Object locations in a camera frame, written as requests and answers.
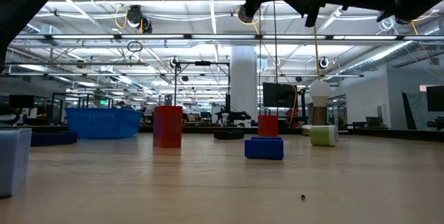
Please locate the red rectangular block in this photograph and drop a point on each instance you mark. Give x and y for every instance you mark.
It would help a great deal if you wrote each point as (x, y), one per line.
(167, 127)
(267, 125)

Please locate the green white power adapter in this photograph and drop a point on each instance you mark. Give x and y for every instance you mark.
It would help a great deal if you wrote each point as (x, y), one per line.
(324, 135)

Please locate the blue rectangular block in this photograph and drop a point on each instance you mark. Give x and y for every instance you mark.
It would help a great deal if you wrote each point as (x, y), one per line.
(263, 149)

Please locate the black small digital display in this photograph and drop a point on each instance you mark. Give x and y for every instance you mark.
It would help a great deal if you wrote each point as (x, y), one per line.
(229, 135)

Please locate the blue plastic basket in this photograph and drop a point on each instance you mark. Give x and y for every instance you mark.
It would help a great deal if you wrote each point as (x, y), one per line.
(104, 123)

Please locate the light blue power adapter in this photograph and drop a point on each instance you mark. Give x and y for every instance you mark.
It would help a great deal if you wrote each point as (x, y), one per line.
(14, 161)

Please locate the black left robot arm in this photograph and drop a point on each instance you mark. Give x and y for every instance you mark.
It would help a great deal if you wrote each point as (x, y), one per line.
(21, 9)

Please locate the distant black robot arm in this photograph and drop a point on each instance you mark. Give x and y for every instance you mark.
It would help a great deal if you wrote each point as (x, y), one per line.
(236, 116)

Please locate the white bulb lamp wooden base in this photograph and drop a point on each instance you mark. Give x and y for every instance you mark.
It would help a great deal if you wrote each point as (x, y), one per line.
(320, 94)

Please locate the dark leaning panel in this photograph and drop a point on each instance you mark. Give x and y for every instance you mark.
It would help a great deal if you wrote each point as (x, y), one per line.
(408, 113)

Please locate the person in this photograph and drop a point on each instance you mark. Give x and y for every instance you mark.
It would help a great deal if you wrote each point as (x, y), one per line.
(122, 104)

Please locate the small dark crumb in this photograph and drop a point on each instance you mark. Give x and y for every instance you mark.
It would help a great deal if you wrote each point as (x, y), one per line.
(303, 197)

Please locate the dark blue digital display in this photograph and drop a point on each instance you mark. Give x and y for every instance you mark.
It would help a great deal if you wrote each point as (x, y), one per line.
(52, 139)

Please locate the black desk monitor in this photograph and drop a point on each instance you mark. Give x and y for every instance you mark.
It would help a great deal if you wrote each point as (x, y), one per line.
(21, 101)

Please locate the silver ventilation duct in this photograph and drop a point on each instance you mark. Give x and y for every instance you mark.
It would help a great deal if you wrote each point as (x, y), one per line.
(381, 55)

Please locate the black rig frame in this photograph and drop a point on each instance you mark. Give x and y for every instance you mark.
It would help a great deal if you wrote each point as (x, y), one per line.
(203, 63)

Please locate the black wall screen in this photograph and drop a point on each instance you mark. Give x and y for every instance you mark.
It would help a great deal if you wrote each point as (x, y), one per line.
(277, 95)

